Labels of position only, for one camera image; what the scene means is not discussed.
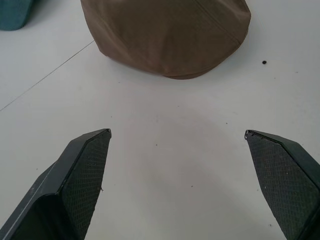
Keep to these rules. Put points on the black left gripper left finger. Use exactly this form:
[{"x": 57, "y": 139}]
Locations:
[{"x": 75, "y": 180}]

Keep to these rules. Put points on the brown flat cap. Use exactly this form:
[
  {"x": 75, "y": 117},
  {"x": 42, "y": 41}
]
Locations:
[{"x": 170, "y": 35}]

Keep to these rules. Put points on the teal fabric object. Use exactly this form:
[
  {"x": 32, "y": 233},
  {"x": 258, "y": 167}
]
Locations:
[{"x": 13, "y": 12}]

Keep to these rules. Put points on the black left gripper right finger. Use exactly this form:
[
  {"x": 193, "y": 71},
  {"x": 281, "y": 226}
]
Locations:
[{"x": 282, "y": 180}]

